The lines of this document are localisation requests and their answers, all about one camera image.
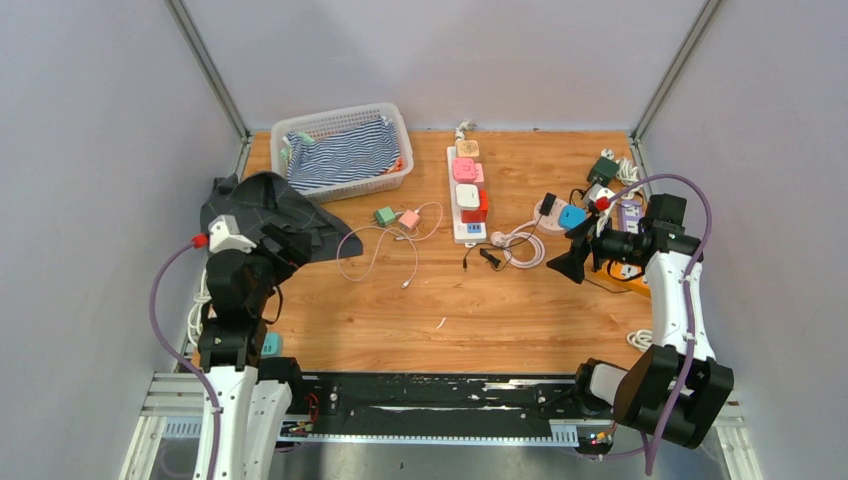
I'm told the white plastic basket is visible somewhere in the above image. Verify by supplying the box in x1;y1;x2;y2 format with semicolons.
270;102;414;203

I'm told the thin black cable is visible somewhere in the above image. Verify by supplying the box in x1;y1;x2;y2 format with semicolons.
461;211;554;274

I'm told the purple power strip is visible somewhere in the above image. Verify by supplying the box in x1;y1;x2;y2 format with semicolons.
618;200;644;233

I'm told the pink plug adapter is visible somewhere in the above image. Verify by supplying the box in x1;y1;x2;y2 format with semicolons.
451;157;485;186

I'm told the salmon plug adapter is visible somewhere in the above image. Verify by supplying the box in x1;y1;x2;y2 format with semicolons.
397;210;421;232

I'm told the orange power strip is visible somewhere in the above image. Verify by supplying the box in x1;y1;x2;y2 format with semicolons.
588;261;651;298

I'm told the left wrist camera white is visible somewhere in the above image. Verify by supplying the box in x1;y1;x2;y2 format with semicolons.
208;214;257;254

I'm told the blue plug adapter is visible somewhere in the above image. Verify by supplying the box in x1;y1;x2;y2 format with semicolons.
557;204;587;231

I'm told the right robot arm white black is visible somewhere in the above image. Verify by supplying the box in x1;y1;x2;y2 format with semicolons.
547;194;734;449

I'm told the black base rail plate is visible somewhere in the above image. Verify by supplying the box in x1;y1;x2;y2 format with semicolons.
278;372;614;447

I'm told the long white power strip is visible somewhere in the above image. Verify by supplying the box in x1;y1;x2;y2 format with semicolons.
446;146;490;246

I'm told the dark grey plaid cloth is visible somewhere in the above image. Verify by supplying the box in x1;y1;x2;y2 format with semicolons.
199;171;364;263

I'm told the dark green plug adapter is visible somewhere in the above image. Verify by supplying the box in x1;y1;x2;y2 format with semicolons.
587;156;620;187

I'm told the white coiled power cable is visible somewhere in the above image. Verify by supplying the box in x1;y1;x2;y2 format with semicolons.
186;268;213;351

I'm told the purple strip white cable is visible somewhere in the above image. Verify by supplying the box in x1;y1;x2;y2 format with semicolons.
600;148;645;200

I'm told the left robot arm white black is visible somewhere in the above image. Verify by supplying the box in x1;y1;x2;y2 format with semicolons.
194;215;311;479

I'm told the white plug adapter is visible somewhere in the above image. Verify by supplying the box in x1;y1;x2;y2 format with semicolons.
454;183;479;210

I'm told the pink white coiled cable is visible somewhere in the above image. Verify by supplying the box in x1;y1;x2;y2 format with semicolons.
490;221;547;270

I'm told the teal power strip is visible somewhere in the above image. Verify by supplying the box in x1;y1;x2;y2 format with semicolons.
261;332;283;358

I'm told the blue white striped cloth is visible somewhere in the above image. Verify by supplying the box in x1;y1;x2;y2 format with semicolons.
280;117;402;191

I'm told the small black charger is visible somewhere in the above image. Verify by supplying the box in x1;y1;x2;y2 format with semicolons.
538;192;557;217

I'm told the white USB charging cable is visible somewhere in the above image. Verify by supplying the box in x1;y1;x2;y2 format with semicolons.
390;225;421;290

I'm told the red plug adapter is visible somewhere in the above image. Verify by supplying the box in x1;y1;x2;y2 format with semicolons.
461;189;489;224

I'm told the beige round-pattern plug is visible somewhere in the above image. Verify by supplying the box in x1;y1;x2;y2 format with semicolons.
455;140;480;158

